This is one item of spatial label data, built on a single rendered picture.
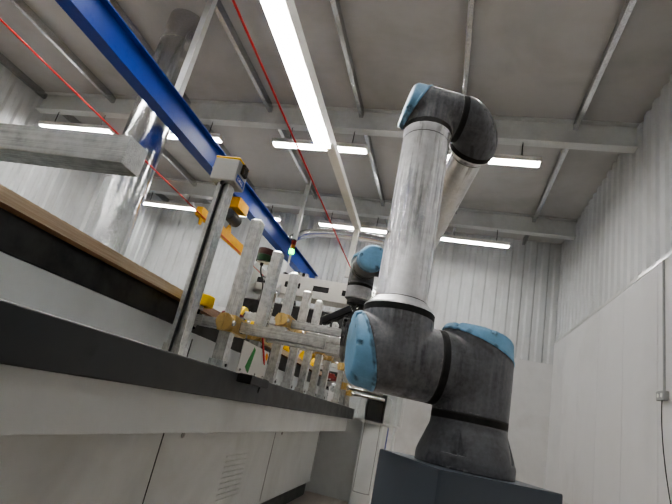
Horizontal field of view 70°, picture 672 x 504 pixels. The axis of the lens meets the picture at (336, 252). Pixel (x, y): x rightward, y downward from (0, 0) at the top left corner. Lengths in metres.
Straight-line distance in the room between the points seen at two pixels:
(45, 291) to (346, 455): 3.43
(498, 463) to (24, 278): 0.96
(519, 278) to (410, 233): 10.00
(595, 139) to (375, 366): 6.71
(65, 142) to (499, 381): 0.81
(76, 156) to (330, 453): 3.94
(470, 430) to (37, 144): 0.81
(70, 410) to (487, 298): 10.17
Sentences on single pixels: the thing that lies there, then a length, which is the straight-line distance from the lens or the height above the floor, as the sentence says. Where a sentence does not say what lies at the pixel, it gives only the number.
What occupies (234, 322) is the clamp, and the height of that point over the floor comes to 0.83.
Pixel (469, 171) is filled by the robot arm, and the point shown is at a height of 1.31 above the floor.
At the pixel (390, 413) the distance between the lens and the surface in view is 4.10.
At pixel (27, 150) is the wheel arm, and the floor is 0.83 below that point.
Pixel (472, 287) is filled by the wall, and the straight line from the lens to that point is 10.84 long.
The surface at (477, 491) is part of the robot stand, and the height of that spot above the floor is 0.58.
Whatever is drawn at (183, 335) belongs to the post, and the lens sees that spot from 1.20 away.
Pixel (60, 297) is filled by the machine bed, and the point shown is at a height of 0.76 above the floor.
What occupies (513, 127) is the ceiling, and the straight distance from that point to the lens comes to 7.38.
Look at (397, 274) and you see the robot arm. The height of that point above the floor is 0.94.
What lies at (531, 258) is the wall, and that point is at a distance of 11.18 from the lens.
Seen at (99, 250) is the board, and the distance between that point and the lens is 1.21.
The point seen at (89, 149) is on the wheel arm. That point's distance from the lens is 0.53.
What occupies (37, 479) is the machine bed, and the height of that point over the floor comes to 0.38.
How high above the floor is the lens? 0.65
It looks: 18 degrees up
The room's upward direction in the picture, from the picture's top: 12 degrees clockwise
